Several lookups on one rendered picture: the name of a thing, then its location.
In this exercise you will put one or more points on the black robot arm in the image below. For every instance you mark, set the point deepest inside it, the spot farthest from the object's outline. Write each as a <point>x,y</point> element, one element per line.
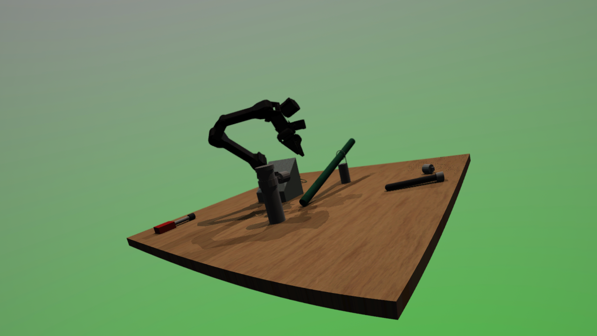
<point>261,110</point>

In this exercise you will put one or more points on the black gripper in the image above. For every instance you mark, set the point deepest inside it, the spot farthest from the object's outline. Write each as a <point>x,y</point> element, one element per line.
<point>290,139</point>

